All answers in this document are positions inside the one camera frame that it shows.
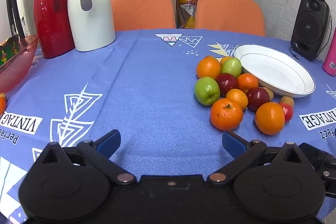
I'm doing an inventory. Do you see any red thermos jug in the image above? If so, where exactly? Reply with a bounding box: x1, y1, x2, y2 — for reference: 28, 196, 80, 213
33, 0, 75, 59

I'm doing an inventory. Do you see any black speaker cable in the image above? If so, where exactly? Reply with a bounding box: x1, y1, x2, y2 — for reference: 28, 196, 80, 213
289, 47, 301, 61

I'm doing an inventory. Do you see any large orange with stem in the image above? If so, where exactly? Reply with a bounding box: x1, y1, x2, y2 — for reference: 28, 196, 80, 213
210, 98, 244, 131

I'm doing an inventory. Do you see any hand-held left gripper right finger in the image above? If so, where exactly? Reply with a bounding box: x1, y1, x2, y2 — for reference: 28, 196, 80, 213
209, 131, 306, 186

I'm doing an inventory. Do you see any orange chair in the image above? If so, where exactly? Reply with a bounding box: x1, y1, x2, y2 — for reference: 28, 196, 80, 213
195, 0, 266, 37
110, 0, 176, 31

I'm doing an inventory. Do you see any pink bottle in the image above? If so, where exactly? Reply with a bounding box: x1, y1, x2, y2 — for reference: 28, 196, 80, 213
322, 30, 336, 77

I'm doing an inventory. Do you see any small green apple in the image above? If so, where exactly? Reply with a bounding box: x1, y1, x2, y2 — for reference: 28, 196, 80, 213
221, 57, 242, 79

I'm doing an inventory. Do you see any red plastic bowl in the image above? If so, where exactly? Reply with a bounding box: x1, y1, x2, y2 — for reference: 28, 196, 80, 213
0, 34, 39, 93

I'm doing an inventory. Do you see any black speaker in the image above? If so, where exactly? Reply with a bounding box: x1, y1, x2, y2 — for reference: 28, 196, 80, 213
290, 0, 330, 61

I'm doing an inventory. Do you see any blue printed tablecloth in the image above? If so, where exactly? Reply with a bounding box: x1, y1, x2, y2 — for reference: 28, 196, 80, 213
0, 28, 336, 224

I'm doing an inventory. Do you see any white thermos jug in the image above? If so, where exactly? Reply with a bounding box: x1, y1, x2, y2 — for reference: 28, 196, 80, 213
67, 0, 116, 52

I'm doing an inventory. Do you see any white plate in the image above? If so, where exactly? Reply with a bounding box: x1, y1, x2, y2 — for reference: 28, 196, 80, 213
233, 44, 315, 98

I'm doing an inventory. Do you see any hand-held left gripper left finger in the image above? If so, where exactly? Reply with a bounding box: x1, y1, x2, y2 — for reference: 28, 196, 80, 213
35, 130, 137, 186

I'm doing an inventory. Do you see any green gold packet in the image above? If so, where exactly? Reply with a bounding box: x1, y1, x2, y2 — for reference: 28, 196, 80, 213
0, 35, 21, 66

